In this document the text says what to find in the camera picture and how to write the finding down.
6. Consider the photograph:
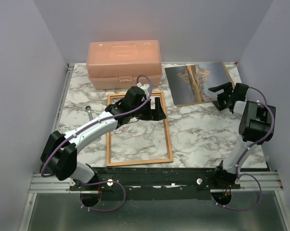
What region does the landscape photo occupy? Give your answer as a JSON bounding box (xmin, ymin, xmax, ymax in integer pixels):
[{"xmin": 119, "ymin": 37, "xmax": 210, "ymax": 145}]
[{"xmin": 165, "ymin": 63, "xmax": 235, "ymax": 106}]

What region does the orange wooden picture frame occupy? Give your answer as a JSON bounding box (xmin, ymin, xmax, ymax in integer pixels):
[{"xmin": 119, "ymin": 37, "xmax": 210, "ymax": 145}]
[{"xmin": 106, "ymin": 91, "xmax": 173, "ymax": 167}]

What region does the translucent orange plastic toolbox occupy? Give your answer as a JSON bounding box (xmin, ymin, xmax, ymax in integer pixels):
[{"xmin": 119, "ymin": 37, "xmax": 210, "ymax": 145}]
[{"xmin": 86, "ymin": 40, "xmax": 163, "ymax": 90}]

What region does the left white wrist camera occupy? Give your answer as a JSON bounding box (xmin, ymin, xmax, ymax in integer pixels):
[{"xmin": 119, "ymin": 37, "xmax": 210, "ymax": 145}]
[{"xmin": 136, "ymin": 82, "xmax": 151, "ymax": 98}]

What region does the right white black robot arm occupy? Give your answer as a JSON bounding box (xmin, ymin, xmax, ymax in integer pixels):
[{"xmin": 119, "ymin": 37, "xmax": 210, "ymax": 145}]
[{"xmin": 208, "ymin": 82, "xmax": 276, "ymax": 189}]

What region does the aluminium extrusion rail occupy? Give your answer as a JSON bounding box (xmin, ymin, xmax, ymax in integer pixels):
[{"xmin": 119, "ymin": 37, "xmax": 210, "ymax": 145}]
[{"xmin": 29, "ymin": 171, "xmax": 283, "ymax": 194}]

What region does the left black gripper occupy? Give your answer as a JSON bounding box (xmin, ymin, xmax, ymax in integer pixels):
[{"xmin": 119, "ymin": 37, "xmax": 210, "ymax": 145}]
[{"xmin": 131, "ymin": 98, "xmax": 166, "ymax": 121}]

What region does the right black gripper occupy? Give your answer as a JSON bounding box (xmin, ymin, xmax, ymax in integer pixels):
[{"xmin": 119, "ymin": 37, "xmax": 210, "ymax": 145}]
[{"xmin": 208, "ymin": 83, "xmax": 233, "ymax": 112}]

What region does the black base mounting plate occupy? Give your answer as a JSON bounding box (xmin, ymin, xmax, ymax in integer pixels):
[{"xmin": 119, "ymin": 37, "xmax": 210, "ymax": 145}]
[{"xmin": 70, "ymin": 166, "xmax": 240, "ymax": 201}]

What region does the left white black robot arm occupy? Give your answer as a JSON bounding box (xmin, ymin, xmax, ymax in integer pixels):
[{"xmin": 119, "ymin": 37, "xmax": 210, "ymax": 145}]
[{"xmin": 40, "ymin": 86, "xmax": 166, "ymax": 190}]

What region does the silver combination wrench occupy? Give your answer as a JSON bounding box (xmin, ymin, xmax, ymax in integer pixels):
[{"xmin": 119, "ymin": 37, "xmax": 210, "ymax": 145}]
[{"xmin": 85, "ymin": 105, "xmax": 101, "ymax": 141}]

